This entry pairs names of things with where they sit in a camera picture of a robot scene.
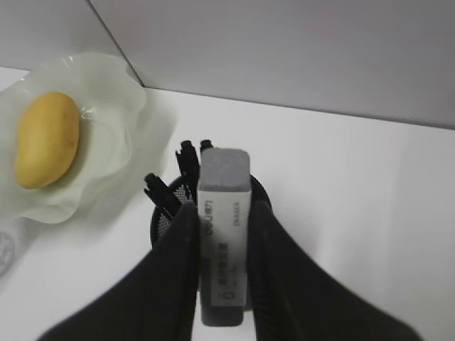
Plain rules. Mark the pale green wavy plate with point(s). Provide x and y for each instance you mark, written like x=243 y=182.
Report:
x=124 y=132

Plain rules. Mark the white grey eraser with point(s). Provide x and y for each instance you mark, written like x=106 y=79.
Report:
x=224 y=198

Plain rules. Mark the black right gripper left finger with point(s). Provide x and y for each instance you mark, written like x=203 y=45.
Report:
x=156 y=300

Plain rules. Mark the black mesh pen holder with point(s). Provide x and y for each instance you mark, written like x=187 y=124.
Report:
x=160 y=224

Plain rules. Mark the yellow mango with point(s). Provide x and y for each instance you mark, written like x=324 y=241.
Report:
x=47 y=138

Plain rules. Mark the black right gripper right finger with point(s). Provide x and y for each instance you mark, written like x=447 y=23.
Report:
x=294 y=299

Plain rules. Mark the black marker pen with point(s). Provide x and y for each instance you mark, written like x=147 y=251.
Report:
x=205 y=145
x=188 y=164
x=162 y=196

